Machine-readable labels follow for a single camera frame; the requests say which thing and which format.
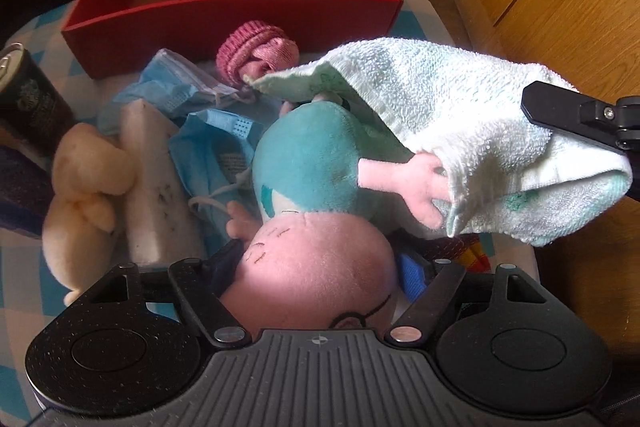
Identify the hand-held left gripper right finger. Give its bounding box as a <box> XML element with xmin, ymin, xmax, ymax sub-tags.
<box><xmin>385</xmin><ymin>254</ymin><xmax>548</xmax><ymax>349</ymax></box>

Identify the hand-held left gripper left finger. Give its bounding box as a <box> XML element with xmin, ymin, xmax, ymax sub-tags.
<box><xmin>64</xmin><ymin>258</ymin><xmax>253</xmax><ymax>349</ymax></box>

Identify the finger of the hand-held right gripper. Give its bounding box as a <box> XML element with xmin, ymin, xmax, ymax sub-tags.
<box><xmin>622</xmin><ymin>154</ymin><xmax>640</xmax><ymax>204</ymax></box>
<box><xmin>520</xmin><ymin>82</ymin><xmax>640</xmax><ymax>154</ymax></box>

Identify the pink pig plush toy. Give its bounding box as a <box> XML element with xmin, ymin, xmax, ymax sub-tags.
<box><xmin>215</xmin><ymin>92</ymin><xmax>451</xmax><ymax>343</ymax></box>

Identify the blue face mask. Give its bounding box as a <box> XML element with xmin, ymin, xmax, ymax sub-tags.
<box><xmin>167</xmin><ymin>109</ymin><xmax>281</xmax><ymax>248</ymax></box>
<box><xmin>97</xmin><ymin>48</ymin><xmax>261</xmax><ymax>132</ymax></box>

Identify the white terry towel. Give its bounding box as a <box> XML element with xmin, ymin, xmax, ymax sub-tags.
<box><xmin>250</xmin><ymin>37</ymin><xmax>633</xmax><ymax>248</ymax></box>

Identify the cream plush bear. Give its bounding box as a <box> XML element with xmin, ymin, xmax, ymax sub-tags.
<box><xmin>41</xmin><ymin>122</ymin><xmax>138</xmax><ymax>308</ymax></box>

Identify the colourful striped cloth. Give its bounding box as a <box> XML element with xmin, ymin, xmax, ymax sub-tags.
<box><xmin>420</xmin><ymin>232</ymin><xmax>496</xmax><ymax>278</ymax></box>

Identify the long white sponge block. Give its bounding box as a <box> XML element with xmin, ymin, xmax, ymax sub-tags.
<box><xmin>119</xmin><ymin>99</ymin><xmax>208</xmax><ymax>268</ymax></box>

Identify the blue checkered blanket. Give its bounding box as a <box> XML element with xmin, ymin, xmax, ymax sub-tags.
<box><xmin>0</xmin><ymin>0</ymin><xmax>543</xmax><ymax>427</ymax></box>

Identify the pink knit sock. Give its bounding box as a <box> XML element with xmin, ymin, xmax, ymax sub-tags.
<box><xmin>216</xmin><ymin>20</ymin><xmax>301</xmax><ymax>88</ymax></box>

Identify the dark metal can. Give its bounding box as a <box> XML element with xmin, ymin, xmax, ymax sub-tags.
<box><xmin>0</xmin><ymin>43</ymin><xmax>77</xmax><ymax>158</ymax></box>

